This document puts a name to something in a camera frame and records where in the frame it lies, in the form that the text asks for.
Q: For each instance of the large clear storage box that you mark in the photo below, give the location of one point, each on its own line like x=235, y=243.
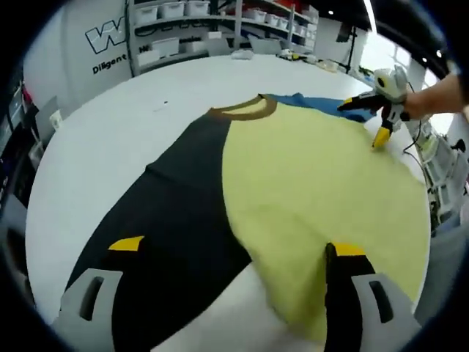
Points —
x=266, y=44

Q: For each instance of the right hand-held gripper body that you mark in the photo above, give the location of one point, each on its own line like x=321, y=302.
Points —
x=390, y=86

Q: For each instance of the metal storage shelf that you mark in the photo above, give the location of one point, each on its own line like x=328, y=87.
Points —
x=238, y=25

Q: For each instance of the ceiling spot lights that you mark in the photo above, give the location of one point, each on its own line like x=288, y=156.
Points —
x=438, y=53

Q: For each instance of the long ceiling light strip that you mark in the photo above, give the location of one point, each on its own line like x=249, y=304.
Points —
x=369, y=14

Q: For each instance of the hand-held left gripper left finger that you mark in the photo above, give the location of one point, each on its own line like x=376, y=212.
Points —
x=91, y=300

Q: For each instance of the yellow and white tool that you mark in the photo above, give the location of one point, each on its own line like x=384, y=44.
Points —
x=291, y=55

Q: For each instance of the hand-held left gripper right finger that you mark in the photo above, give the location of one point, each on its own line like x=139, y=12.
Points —
x=362, y=297

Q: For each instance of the yellow-green colour-block garment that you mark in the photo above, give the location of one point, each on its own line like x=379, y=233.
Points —
x=293, y=165

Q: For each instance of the small white box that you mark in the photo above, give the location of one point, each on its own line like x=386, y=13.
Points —
x=56, y=119

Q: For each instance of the person's right hand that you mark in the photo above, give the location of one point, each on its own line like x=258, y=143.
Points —
x=417, y=104

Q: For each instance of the beige flat object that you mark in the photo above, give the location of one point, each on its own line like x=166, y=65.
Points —
x=328, y=66

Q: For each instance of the grey upright panel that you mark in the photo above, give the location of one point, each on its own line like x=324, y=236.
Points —
x=47, y=117

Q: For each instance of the white plastic bag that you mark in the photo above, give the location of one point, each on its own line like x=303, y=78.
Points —
x=242, y=55

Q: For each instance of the white utility cart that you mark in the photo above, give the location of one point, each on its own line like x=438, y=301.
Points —
x=439, y=172

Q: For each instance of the black monitor stand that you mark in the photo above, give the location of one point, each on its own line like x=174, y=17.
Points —
x=351, y=55

